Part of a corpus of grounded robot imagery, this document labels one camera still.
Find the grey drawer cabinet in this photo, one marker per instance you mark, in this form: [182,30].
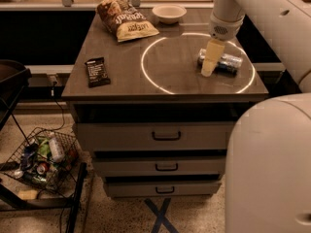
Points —
[157,79]

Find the yellow sponge block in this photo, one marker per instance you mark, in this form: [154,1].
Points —
[27,194]

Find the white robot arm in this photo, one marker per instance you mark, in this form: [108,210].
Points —
[268,161]

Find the silver blue redbull can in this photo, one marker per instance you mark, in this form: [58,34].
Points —
[228,64]

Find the red soda can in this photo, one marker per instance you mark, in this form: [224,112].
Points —
[43,168]

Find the bottom grey drawer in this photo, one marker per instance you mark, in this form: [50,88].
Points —
[153,189]

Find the black wire basket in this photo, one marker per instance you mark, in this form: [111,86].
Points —
[22,164]

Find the clear plastic bottle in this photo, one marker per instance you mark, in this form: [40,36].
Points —
[56,148]

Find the middle grey drawer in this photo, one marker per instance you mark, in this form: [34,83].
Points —
[136,167]

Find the black snack bar wrapper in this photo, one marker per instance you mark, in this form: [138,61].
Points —
[96,72]

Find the black cart frame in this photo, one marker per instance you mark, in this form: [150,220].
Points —
[13,80]

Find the white paper bowl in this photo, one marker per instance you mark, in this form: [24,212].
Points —
[169,14]

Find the grey drawer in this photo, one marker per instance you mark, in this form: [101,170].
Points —
[153,136]
[136,167]
[153,189]

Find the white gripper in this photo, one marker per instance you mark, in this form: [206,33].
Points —
[223,29]

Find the top grey drawer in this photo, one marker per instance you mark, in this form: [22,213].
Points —
[153,136]

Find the brown yellow chip bag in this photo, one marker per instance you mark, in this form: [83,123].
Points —
[124,21]

